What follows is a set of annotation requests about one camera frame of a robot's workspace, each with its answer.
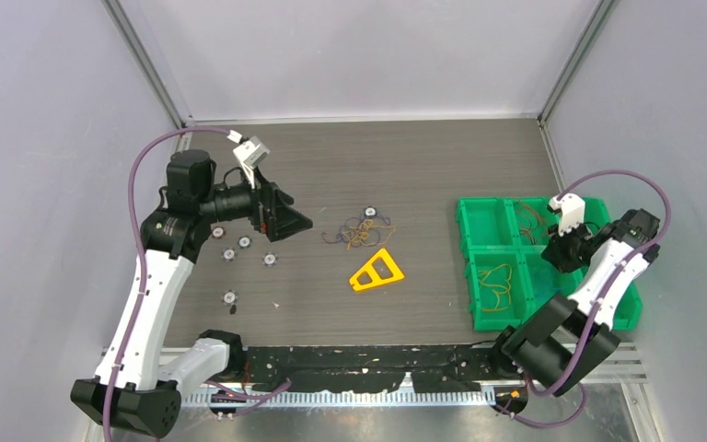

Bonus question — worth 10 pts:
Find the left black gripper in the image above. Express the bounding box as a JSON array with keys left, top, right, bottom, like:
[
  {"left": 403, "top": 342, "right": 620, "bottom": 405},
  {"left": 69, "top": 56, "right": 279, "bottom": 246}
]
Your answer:
[{"left": 199, "top": 165, "right": 312, "bottom": 240}]

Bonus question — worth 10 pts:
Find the yellow wire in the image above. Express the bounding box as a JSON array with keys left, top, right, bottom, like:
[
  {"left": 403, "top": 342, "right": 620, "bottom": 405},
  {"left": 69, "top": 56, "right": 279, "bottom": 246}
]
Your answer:
[{"left": 477, "top": 262, "right": 515, "bottom": 315}]

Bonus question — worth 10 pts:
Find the colourful wire bundle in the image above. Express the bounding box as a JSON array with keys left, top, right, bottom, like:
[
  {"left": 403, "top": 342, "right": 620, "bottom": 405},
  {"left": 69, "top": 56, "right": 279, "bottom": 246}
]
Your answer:
[{"left": 321, "top": 213, "right": 398, "bottom": 251}]

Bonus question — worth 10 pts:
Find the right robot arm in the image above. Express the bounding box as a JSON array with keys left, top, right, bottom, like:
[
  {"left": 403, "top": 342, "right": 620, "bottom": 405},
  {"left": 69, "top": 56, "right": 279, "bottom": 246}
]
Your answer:
[{"left": 488, "top": 209, "right": 661, "bottom": 397}]

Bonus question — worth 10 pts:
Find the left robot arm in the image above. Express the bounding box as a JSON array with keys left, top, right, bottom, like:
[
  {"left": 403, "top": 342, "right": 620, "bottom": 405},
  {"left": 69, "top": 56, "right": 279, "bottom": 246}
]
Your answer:
[{"left": 70, "top": 149, "right": 313, "bottom": 438}]

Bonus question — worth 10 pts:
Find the poker chip middle left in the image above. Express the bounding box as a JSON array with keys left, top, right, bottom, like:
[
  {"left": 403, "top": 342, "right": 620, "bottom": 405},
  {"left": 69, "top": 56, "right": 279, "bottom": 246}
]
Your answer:
[{"left": 262, "top": 252, "right": 279, "bottom": 267}]

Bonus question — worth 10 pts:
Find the poker chip by gripper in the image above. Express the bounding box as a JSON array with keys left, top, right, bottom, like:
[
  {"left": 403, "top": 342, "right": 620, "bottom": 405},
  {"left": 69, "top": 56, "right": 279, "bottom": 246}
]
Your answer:
[{"left": 238, "top": 236, "right": 252, "bottom": 249}]

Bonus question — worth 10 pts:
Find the poker chip near red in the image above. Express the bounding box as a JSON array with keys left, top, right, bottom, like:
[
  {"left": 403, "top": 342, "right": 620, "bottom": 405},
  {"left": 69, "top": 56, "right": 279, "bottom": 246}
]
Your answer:
[{"left": 221, "top": 248, "right": 238, "bottom": 262}]

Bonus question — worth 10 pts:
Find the green plastic bin organiser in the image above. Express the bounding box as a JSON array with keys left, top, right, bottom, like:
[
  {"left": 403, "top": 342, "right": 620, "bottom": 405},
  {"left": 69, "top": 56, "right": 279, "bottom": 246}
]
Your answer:
[{"left": 456, "top": 195, "right": 643, "bottom": 333}]

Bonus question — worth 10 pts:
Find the poker chip centre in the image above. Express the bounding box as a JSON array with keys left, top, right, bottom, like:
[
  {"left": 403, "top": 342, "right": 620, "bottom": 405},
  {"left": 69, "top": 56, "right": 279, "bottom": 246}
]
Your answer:
[{"left": 363, "top": 206, "right": 378, "bottom": 219}]

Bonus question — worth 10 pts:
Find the poker chip lower left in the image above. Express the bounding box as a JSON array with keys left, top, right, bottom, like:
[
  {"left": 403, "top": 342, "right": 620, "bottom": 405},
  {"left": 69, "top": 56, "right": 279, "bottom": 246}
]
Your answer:
[{"left": 221, "top": 290, "right": 238, "bottom": 306}]

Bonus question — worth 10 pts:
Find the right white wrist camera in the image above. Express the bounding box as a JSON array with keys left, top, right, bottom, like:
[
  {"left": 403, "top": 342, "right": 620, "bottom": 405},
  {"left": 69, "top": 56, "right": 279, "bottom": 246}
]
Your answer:
[{"left": 548, "top": 193, "right": 585, "bottom": 237}]

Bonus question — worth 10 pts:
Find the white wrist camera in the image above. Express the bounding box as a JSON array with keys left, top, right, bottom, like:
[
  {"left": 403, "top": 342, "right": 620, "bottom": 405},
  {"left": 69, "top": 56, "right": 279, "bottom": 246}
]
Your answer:
[
  {"left": 227, "top": 130, "right": 271, "bottom": 190},
  {"left": 548, "top": 193, "right": 585, "bottom": 237}
]

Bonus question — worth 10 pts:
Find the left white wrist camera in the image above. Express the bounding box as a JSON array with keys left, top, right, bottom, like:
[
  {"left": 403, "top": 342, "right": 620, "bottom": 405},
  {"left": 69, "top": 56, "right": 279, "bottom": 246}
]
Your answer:
[{"left": 227, "top": 130, "right": 271, "bottom": 190}]

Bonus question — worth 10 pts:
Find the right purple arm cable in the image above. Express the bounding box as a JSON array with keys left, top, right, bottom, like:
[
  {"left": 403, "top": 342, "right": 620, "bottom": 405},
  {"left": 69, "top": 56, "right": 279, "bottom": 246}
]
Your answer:
[{"left": 493, "top": 169, "right": 674, "bottom": 429}]

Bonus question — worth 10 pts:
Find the yellow triangular plastic frame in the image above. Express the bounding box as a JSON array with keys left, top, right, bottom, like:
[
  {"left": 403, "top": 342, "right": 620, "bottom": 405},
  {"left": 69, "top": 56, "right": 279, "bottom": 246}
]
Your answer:
[{"left": 349, "top": 248, "right": 405, "bottom": 292}]

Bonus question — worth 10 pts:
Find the white slotted cable duct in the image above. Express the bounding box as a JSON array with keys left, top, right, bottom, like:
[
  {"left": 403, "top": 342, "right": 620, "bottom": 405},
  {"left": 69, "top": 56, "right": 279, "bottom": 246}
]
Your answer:
[{"left": 182, "top": 388, "right": 514, "bottom": 409}]

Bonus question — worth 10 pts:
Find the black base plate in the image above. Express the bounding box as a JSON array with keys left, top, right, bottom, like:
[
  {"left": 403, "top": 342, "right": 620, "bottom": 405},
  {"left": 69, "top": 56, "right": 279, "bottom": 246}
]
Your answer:
[{"left": 235, "top": 343, "right": 526, "bottom": 393}]

